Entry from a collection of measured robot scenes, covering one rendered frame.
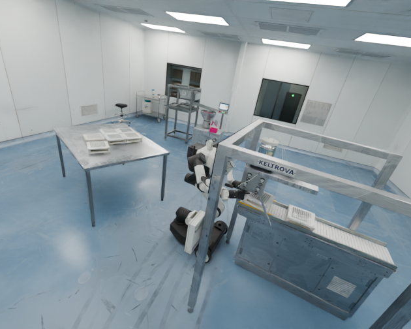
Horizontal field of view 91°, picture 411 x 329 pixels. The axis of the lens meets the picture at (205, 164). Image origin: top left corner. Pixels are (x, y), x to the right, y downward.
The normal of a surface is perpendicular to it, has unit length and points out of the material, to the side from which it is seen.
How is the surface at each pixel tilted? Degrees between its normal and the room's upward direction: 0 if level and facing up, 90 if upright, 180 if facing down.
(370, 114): 90
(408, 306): 90
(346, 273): 90
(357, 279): 90
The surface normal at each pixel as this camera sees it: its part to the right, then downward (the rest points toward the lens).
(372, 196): -0.44, 0.33
